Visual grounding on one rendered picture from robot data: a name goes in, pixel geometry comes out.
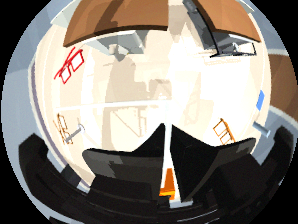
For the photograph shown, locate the light blue cylinder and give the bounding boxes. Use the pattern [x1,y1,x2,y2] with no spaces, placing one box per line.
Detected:
[253,121,270,139]

